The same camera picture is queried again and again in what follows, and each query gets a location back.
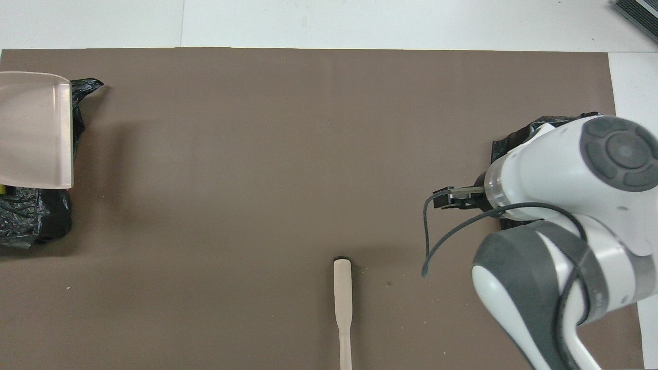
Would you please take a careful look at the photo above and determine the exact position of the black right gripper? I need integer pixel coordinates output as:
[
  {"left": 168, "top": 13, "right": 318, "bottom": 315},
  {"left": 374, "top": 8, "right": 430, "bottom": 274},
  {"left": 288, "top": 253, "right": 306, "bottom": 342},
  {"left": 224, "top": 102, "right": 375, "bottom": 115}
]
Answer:
[{"left": 433, "top": 172, "right": 495, "bottom": 212}]

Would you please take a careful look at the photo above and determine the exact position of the taut black trash bag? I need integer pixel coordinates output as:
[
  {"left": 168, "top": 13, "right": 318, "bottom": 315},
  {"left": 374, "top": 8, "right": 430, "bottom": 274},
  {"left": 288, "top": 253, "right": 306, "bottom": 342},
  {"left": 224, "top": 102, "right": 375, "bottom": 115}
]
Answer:
[{"left": 491, "top": 112, "right": 602, "bottom": 231}]

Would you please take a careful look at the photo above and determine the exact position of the beige plastic dustpan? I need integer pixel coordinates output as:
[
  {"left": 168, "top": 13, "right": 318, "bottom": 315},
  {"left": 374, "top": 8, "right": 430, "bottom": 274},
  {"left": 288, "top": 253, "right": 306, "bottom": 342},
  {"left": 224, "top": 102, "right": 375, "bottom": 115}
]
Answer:
[{"left": 0, "top": 71, "right": 75, "bottom": 190}]

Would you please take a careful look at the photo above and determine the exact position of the beige hand brush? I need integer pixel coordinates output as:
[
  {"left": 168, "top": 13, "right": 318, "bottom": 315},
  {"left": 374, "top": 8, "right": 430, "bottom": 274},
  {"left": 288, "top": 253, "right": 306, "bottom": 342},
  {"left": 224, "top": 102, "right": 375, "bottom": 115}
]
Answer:
[{"left": 333, "top": 258, "right": 354, "bottom": 370}]

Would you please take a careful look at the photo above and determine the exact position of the brown table mat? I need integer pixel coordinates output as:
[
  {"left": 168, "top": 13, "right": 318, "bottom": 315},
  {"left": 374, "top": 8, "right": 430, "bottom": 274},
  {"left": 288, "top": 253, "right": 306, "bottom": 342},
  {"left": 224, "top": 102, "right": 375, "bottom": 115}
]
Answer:
[{"left": 0, "top": 48, "right": 645, "bottom": 370}]

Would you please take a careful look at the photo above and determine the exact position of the grey ribbed device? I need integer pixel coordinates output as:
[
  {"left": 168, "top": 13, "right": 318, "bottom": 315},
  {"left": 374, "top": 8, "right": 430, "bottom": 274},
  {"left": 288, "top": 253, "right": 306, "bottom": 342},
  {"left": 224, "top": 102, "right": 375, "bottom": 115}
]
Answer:
[{"left": 613, "top": 0, "right": 658, "bottom": 44}]

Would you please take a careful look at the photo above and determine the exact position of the loose black trash bag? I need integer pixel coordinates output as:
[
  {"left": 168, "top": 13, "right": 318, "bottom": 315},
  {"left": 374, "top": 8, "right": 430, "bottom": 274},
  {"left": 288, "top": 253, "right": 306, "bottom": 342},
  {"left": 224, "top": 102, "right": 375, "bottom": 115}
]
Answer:
[{"left": 0, "top": 77, "right": 104, "bottom": 250}]

